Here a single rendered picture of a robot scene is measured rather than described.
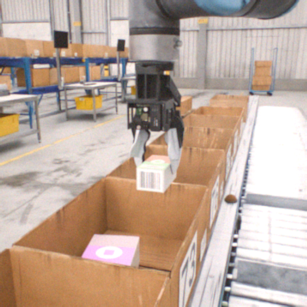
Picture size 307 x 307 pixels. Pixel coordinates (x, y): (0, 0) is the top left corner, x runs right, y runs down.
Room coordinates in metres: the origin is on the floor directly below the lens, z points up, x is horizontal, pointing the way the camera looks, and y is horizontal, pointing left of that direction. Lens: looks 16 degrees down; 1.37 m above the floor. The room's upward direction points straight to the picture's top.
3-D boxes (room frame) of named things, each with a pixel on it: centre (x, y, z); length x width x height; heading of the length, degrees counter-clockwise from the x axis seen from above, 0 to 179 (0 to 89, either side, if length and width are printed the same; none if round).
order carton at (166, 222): (0.70, 0.06, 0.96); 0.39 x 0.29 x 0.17; 163
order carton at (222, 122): (1.82, -0.29, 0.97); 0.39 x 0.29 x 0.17; 163
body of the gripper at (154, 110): (0.65, 0.00, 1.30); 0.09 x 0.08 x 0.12; 163
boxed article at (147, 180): (0.68, -0.01, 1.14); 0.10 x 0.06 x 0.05; 163
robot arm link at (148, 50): (0.66, 0.00, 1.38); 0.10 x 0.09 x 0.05; 73
